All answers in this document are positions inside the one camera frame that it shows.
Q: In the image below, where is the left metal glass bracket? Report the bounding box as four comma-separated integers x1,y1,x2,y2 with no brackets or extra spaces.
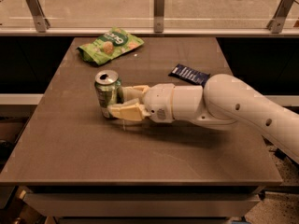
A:
25,0,50,33

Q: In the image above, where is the green soda can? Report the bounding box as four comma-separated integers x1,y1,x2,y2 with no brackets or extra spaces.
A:
94,70,123,119

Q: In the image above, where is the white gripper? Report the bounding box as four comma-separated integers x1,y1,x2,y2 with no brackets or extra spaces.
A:
107,83,175,123

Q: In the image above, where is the green snack bag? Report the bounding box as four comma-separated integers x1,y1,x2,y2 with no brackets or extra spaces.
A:
77,27,144,65

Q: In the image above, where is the white drawer front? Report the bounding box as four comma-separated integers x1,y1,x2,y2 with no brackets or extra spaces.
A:
24,193,260,217

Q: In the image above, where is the dark blue candy bar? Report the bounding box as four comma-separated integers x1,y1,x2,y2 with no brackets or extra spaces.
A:
168,63,210,86

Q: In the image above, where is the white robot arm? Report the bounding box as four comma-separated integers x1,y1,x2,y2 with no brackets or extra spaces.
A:
108,74,299,162

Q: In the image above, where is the right metal glass bracket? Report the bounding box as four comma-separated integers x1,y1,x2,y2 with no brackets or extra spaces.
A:
267,0,295,34

